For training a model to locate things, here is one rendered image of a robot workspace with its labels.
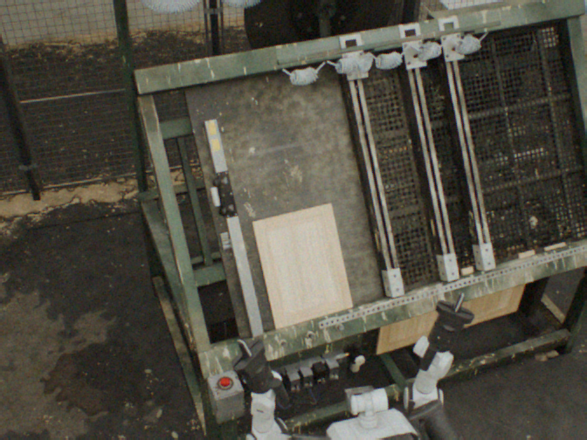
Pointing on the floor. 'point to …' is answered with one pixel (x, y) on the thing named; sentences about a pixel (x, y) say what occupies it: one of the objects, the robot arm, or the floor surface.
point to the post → (229, 429)
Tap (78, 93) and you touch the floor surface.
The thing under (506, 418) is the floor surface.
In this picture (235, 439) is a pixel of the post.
